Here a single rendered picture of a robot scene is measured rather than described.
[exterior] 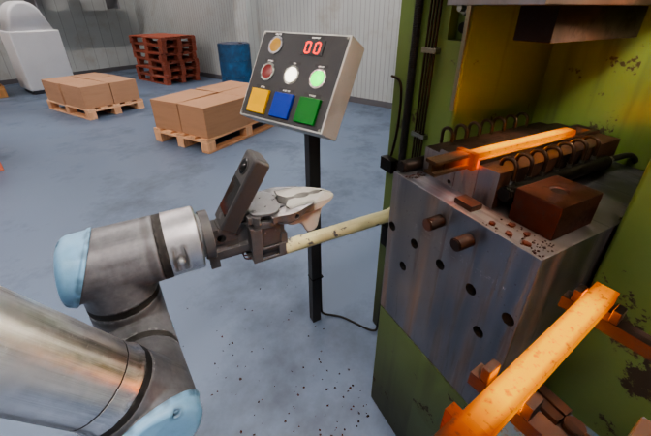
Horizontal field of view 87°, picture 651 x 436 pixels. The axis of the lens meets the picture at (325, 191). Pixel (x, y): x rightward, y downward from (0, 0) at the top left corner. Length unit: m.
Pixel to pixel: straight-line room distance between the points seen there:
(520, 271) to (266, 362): 1.13
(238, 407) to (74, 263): 1.09
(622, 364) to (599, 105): 0.62
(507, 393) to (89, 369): 0.40
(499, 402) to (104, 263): 0.45
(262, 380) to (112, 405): 1.13
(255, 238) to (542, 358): 0.38
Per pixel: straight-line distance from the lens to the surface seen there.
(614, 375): 0.95
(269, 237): 0.53
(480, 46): 0.98
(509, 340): 0.77
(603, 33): 0.92
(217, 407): 1.51
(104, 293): 0.51
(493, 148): 0.80
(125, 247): 0.49
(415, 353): 1.06
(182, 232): 0.48
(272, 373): 1.54
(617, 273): 0.84
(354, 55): 1.03
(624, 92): 1.14
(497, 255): 0.70
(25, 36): 7.44
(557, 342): 0.51
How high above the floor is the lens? 1.27
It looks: 28 degrees down
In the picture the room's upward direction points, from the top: straight up
